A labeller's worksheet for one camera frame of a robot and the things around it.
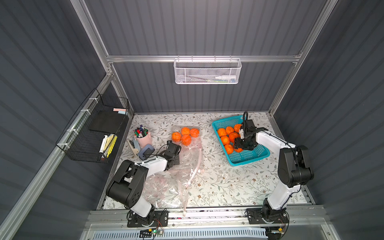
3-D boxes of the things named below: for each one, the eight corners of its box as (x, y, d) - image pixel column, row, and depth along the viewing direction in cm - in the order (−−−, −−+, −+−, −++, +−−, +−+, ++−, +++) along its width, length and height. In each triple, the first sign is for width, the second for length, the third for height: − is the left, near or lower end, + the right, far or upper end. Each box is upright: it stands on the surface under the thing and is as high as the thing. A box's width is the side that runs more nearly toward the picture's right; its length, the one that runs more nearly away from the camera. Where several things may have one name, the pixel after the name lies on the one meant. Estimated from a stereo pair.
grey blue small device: (138, 157, 98) (136, 154, 95) (149, 146, 103) (148, 143, 100) (144, 162, 96) (142, 159, 92) (155, 150, 101) (154, 147, 98)
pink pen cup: (139, 147, 103) (132, 135, 92) (142, 138, 108) (135, 125, 97) (151, 147, 103) (146, 135, 92) (153, 138, 108) (149, 125, 97)
